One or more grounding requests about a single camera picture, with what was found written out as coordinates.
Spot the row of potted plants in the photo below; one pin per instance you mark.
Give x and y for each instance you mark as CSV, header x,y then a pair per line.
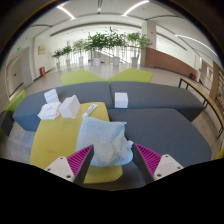
x,y
100,41

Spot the red bin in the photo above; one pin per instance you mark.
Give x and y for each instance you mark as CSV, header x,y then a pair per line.
x,y
42,71

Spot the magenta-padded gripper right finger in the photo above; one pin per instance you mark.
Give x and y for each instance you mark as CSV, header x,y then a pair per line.
x,y
158,166

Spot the white pink wipes pack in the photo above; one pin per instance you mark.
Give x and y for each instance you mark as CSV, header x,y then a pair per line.
x,y
49,111

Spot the light blue towel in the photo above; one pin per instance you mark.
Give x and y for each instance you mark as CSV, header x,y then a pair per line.
x,y
103,140

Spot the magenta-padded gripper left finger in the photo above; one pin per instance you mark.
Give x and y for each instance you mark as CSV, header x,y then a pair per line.
x,y
68,168

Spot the small white cube box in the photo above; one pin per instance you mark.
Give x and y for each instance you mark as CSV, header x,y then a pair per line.
x,y
121,100

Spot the small white tube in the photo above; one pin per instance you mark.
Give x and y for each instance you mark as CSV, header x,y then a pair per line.
x,y
90,110

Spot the dark grey cube ottoman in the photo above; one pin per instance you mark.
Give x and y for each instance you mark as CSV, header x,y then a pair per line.
x,y
6,123

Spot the brown wooden counter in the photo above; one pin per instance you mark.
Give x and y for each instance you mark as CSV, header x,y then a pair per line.
x,y
166,61

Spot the stack of white boxes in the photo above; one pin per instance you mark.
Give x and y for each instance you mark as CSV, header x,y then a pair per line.
x,y
51,96

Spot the yellow wall picture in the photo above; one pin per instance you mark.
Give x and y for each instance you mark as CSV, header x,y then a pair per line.
x,y
41,50

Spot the green exit sign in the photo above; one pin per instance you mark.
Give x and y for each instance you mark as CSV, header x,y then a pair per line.
x,y
19,48

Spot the wooden black-framed table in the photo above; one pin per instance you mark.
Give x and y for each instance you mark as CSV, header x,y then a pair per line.
x,y
203,92

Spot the ceiling light strips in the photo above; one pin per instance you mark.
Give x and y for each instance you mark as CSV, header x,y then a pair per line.
x,y
65,11

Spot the blue-grey upholstered bench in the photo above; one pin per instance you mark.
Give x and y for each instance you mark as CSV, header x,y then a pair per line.
x,y
156,95
83,93
166,133

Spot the green upholstered bench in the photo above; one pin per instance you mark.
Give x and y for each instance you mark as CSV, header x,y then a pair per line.
x,y
16,101
131,75
81,77

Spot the white tissue box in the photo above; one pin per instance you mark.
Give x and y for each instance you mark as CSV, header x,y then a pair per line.
x,y
69,107

